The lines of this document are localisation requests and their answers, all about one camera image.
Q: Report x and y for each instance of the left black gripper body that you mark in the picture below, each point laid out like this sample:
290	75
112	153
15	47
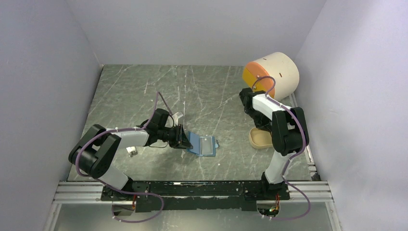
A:
169	134

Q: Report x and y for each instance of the blue card holder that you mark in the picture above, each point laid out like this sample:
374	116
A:
195	141

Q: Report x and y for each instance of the grey VIP credit card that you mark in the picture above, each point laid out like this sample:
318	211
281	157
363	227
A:
207	146

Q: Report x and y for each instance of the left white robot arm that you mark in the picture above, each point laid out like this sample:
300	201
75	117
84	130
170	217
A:
94	153

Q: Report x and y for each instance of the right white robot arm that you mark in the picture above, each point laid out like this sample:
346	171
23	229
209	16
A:
286	125

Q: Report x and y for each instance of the small white plastic piece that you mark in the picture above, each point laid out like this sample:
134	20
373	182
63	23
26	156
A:
132	151

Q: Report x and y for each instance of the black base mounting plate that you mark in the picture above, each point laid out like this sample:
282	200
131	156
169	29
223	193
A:
148	196

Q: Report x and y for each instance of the beige oval tray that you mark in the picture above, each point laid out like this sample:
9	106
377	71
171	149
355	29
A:
260	139

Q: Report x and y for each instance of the beige cylindrical drawer box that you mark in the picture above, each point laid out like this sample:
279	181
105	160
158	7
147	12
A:
276	74

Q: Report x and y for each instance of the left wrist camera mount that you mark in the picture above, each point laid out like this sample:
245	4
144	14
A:
178	118

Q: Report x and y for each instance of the aluminium rail frame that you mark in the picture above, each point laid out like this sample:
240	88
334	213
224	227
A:
90	192

